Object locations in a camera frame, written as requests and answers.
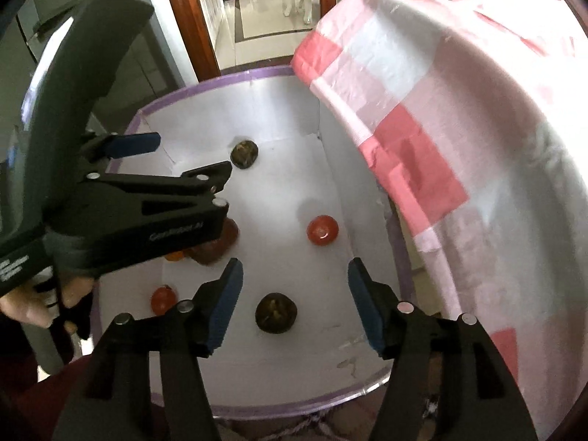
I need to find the red white checkered tablecloth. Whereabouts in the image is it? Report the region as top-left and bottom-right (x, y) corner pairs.
(291, 0), (588, 441)

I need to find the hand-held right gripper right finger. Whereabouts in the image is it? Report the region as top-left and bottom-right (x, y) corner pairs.
(348, 257), (538, 441)

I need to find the small red tomato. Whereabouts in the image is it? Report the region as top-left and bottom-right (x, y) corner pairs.
(151, 285), (178, 317)

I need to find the wrinkled purple passion fruit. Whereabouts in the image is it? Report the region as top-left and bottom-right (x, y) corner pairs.
(190, 217), (240, 266)

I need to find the person's left hand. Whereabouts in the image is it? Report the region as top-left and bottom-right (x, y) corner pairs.
(0, 277), (96, 329)

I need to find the grey refrigerator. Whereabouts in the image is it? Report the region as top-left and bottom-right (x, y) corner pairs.
(14, 0), (194, 148)

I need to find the dark water chestnut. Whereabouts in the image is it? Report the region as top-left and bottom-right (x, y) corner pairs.
(255, 292), (298, 334)
(230, 140), (259, 170)

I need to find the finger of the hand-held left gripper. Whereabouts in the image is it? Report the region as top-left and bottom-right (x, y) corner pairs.
(80, 132), (161, 166)
(43, 161), (233, 281)

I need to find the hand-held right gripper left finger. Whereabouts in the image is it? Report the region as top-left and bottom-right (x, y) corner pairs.
(54, 257), (244, 441)

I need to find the person's dark clothing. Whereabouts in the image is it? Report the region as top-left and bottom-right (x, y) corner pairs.
(0, 326), (157, 441)

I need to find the wooden door frame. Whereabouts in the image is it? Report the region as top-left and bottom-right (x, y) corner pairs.
(158, 0), (338, 82)

